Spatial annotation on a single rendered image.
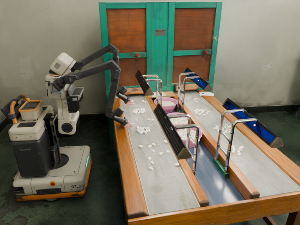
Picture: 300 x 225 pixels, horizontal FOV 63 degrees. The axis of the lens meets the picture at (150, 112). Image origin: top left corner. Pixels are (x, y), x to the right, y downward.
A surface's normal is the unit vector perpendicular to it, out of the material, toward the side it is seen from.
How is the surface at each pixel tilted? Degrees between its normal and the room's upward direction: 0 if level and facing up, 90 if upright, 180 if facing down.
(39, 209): 0
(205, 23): 90
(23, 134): 90
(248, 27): 90
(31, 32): 90
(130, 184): 0
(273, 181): 0
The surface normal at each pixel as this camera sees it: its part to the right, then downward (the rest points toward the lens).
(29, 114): 0.10, 0.45
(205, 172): 0.00, -0.91
